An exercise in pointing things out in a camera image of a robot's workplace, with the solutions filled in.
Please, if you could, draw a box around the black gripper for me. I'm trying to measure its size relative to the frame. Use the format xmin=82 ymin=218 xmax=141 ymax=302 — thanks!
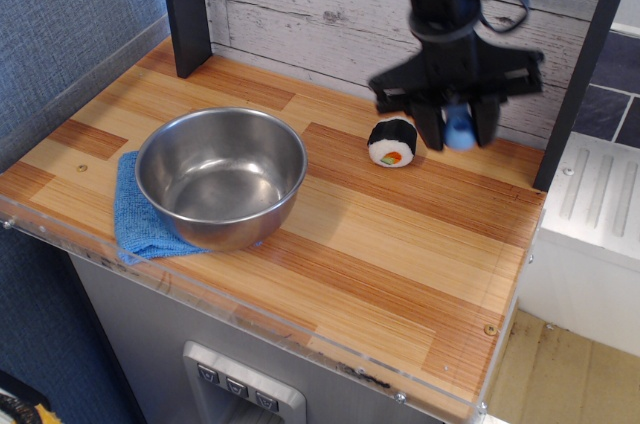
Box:
xmin=369 ymin=33 xmax=544 ymax=152

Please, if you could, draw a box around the blue handled grey scoop spoon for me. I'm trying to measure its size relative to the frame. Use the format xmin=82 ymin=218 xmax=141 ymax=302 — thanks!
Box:
xmin=444 ymin=104 xmax=476 ymax=151

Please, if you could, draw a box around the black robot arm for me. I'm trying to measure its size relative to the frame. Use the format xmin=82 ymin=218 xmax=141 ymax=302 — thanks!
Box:
xmin=369 ymin=0 xmax=544 ymax=151

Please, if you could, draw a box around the blue microfibre cloth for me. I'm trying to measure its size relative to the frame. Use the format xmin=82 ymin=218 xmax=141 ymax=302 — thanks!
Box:
xmin=114 ymin=151 xmax=263 ymax=266

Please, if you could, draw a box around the plush sushi roll toy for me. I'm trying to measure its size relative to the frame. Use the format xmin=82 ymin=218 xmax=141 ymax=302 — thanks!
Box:
xmin=367 ymin=117 xmax=417 ymax=168

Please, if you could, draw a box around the white ribbed cabinet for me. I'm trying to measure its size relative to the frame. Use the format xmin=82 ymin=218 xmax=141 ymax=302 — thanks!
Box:
xmin=518 ymin=133 xmax=639 ymax=355

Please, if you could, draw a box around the stainless steel bowl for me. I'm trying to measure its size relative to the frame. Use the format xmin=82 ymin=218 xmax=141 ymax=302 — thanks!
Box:
xmin=135 ymin=107 xmax=308 ymax=251

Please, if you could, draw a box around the silver dispenser button panel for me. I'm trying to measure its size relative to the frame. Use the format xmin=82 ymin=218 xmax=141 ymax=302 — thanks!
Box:
xmin=183 ymin=341 xmax=307 ymax=423

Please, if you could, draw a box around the yellow black object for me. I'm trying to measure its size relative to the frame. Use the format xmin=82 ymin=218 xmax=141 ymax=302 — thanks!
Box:
xmin=1 ymin=394 xmax=61 ymax=424

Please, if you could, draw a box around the dark grey right post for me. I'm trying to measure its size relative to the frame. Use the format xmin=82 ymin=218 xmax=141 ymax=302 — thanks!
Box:
xmin=533 ymin=0 xmax=621 ymax=192

